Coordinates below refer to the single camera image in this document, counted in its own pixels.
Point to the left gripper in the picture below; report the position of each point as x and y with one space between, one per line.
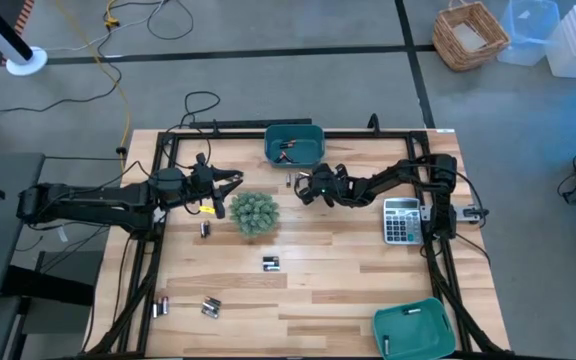
203 180

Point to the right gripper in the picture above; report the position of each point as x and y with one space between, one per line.
330 185

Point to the small AAA battery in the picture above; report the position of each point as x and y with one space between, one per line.
288 179
301 174

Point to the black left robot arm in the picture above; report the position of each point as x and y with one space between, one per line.
93 202

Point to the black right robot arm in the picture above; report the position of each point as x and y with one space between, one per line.
393 177

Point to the green succulent in grey pot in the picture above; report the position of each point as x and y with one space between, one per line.
254 212

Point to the dark teal plastic bin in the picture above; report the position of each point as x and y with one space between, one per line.
313 145

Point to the grey desk calculator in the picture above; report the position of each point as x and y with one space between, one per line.
402 222

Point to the light green plastic bin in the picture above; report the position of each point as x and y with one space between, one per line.
418 335

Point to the black desk foot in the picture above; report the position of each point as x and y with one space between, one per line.
48 287

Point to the wicker basket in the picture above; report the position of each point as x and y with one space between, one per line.
488 50

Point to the pole stand with round base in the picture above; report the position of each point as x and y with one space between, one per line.
27 61

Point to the clear plastic tub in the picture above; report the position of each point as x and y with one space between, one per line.
528 30

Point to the black curved frame bracket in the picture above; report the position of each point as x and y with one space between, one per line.
374 124

